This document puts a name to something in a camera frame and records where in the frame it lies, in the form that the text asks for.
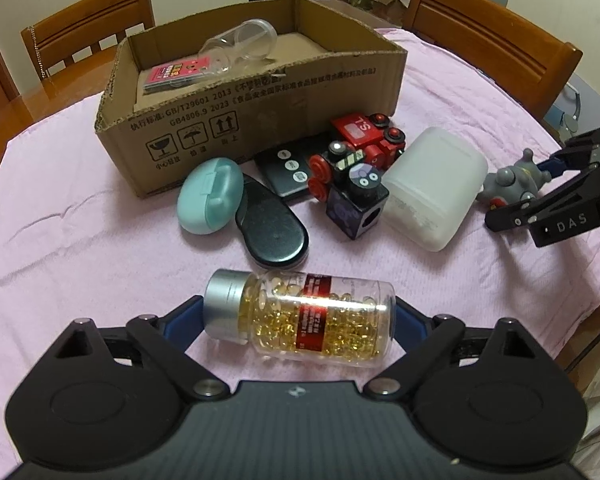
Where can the clear plastic jar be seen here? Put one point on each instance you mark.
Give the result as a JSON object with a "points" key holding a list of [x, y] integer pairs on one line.
{"points": [[240, 42]]}

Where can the black remote control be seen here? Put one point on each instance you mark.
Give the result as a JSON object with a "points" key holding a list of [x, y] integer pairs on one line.
{"points": [[285, 170]]}

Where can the open cardboard box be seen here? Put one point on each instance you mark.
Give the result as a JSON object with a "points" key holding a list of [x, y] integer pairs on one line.
{"points": [[390, 4]]}

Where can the pink card pack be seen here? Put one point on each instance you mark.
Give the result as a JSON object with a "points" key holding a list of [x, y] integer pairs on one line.
{"points": [[175, 72]]}

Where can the pink tablecloth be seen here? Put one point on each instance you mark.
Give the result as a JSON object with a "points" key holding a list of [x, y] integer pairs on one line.
{"points": [[105, 270]]}

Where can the teal oval case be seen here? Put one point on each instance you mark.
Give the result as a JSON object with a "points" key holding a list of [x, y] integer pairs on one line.
{"points": [[207, 200]]}

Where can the black toy train red wheels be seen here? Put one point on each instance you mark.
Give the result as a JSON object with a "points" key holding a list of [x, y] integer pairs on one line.
{"points": [[352, 210]]}

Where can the grey toy figure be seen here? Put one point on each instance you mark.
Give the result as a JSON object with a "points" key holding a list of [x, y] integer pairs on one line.
{"points": [[512, 180]]}

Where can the clear pill bottle silver cap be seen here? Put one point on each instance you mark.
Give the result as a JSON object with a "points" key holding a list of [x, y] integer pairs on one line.
{"points": [[305, 320]]}

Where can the black oval case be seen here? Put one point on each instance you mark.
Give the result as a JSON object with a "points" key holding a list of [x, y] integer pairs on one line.
{"points": [[272, 232]]}

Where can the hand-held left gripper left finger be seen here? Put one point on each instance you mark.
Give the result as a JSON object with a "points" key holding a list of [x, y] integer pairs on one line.
{"points": [[180, 321]]}

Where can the brown cardboard box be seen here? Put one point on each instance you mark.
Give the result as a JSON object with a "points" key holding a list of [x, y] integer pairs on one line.
{"points": [[190, 125]]}

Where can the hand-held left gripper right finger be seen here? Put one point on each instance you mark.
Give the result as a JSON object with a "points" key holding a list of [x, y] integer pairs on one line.
{"points": [[408, 321]]}

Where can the white plastic box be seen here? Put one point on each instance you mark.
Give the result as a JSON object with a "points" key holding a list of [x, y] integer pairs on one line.
{"points": [[430, 185]]}

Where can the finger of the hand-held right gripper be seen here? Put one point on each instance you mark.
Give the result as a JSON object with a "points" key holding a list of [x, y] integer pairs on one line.
{"points": [[555, 164], [555, 220]]}

